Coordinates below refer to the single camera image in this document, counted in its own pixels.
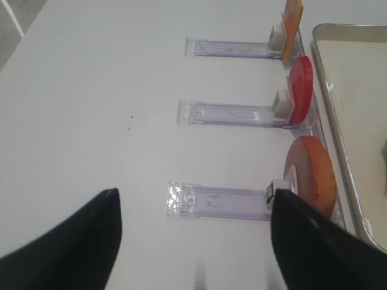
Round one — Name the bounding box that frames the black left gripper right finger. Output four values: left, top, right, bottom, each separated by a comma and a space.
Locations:
270, 189, 386, 289

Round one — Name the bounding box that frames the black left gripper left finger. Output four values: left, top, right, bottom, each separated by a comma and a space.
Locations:
1, 188, 122, 289

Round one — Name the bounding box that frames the clear holder under tomato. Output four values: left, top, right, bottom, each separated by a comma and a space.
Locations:
177, 89, 295, 127

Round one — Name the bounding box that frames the upright red tomato slice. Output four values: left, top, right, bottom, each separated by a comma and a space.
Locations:
288, 56, 313, 125

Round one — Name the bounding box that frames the clear holder under cheese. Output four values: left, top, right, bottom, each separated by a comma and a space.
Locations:
184, 24, 287, 59

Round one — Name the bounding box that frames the upright orange cheese slice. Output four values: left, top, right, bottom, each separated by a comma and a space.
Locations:
282, 0, 304, 63

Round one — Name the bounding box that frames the upright bun half left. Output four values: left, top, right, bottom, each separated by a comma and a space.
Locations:
284, 135, 337, 219

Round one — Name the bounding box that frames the clear holder under left bun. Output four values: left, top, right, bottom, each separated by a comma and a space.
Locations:
166, 179, 298, 221

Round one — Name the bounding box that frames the white metal serving tray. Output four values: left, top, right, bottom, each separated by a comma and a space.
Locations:
311, 24, 386, 250

